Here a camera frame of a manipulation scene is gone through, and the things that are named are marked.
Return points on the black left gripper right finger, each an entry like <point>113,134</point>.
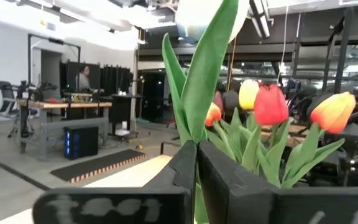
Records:
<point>228,193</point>

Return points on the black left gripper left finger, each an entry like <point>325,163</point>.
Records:
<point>182,171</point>

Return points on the small orange tulip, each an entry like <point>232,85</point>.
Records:
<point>213,115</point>

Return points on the dark red tulip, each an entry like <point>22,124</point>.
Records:
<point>219,101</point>

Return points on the white and blue tulip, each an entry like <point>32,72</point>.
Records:
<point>204,77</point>

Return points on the yellow tulip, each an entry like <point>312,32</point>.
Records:
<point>249,93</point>

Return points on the large orange tulip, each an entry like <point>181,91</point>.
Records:
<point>332,113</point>

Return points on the black cabinet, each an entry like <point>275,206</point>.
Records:
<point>154,96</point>

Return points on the black mat with orange stripes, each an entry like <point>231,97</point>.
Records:
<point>98,165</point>

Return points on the black computer tower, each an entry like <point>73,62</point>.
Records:
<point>81,143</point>

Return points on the black room partitions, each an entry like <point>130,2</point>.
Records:
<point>110,81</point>

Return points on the person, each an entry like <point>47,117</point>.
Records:
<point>82,81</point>

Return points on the black office chair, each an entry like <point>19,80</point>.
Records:
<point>6,96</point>

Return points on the wooden workbench with grey frame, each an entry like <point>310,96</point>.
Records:
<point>73,105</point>

